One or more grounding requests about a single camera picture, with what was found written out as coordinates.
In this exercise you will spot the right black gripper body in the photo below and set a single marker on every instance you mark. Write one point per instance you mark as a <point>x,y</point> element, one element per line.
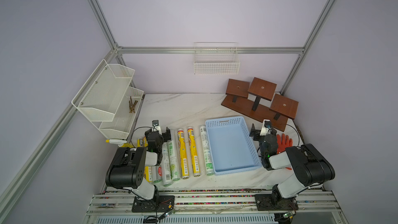
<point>261,150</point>

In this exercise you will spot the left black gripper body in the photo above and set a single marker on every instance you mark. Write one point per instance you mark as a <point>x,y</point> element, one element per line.
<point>161,140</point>

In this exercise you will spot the light blue plastic basket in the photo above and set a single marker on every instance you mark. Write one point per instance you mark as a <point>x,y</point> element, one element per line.
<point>232,149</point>

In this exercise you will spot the white roll grape picture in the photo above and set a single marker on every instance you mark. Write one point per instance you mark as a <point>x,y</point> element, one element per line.
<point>156,174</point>

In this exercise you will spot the white green wrap roll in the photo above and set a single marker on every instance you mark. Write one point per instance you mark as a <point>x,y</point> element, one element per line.
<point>209,167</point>

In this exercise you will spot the white green text roll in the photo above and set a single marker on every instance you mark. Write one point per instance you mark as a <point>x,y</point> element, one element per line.
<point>165,166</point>

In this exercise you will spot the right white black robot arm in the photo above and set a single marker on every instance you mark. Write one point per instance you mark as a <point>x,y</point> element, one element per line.
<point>309,166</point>

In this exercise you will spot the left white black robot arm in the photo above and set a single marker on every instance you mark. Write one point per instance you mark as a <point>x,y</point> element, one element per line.
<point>127,168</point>

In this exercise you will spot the long yellow wrap box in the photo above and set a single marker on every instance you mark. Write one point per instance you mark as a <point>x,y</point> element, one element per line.
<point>140,142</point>

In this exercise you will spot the yellow wrap roll right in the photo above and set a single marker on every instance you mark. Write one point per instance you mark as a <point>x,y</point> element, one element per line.
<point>194,153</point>

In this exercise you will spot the red rubber glove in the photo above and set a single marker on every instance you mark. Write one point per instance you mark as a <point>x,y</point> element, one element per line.
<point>282,159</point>

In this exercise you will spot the brown wooden display stand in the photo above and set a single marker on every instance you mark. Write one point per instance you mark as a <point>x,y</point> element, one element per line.
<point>259,100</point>

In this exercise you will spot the yellow spray bottle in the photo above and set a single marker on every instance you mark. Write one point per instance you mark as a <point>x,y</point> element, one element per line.
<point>120,143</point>

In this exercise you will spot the white mesh two-tier shelf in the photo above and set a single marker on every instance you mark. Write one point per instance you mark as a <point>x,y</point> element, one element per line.
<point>104,100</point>

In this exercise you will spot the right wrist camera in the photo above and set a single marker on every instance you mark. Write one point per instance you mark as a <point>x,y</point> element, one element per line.
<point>266,128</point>

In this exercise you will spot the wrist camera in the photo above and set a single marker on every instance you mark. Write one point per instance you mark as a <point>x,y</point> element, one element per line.
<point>156,126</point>
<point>266,128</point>

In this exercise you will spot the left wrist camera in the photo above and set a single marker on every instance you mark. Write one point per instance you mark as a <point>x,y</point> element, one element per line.
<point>156,126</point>

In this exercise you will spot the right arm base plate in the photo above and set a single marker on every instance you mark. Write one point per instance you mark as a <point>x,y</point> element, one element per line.
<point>272,202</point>

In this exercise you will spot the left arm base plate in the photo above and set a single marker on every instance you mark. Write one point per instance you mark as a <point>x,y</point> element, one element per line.
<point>152,203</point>

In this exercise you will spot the aluminium rail bench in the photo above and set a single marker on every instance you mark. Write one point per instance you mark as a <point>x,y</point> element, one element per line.
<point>216,206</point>

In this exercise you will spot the white wire wall basket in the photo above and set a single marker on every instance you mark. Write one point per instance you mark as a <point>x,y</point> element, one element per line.
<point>216,58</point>

